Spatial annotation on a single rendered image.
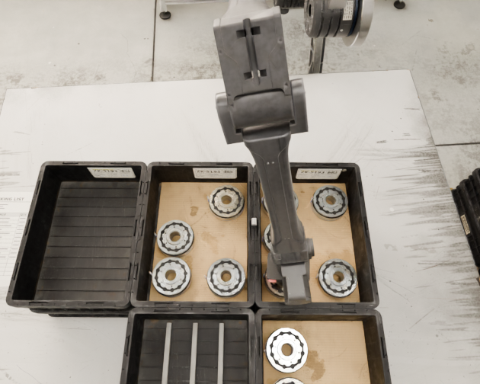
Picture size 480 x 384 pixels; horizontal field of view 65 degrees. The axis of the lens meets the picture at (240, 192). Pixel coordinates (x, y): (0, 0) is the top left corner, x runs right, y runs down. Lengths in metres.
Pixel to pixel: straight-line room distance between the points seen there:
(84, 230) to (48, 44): 1.99
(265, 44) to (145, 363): 0.83
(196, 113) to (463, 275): 1.05
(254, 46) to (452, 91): 2.39
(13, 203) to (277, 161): 1.10
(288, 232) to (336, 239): 0.45
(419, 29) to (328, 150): 1.81
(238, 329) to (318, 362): 0.21
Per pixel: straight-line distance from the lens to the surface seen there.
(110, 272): 1.12
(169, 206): 1.14
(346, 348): 1.07
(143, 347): 1.06
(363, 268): 1.05
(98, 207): 1.19
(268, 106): 0.46
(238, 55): 0.45
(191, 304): 0.95
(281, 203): 0.60
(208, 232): 1.09
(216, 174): 1.10
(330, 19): 1.12
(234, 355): 1.03
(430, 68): 2.84
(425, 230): 1.37
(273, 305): 0.94
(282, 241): 0.70
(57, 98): 1.65
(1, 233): 1.45
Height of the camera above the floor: 1.86
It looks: 65 degrees down
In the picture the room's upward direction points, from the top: straight up
